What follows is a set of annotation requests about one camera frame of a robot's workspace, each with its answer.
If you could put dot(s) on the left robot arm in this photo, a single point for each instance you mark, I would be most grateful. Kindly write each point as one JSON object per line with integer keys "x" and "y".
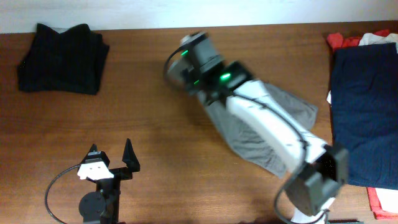
{"x": 102, "y": 205}

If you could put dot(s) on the white garment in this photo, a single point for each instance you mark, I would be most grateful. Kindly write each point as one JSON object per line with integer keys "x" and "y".
{"x": 373, "y": 39}

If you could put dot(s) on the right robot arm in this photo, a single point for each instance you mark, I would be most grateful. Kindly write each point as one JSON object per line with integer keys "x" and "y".
{"x": 317, "y": 170}

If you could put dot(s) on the red garment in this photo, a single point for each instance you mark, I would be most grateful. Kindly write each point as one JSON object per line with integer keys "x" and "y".
{"x": 337, "y": 41}

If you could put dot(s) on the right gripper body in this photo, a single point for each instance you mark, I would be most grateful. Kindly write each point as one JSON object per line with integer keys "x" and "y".
{"x": 191, "y": 78}

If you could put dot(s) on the grey shorts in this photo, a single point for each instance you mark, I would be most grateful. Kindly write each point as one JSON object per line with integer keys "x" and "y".
{"x": 245, "y": 142}

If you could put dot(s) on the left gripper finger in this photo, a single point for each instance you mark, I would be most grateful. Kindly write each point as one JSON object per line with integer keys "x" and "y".
{"x": 130, "y": 158}
{"x": 93, "y": 148}

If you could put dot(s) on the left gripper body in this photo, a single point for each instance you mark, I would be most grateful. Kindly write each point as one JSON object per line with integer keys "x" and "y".
{"x": 119, "y": 172}

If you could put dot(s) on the navy blue garment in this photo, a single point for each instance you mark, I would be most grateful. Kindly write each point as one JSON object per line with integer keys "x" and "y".
{"x": 364, "y": 112}

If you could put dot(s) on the black folded garment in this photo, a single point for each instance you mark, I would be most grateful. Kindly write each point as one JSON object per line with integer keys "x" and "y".
{"x": 72, "y": 61}

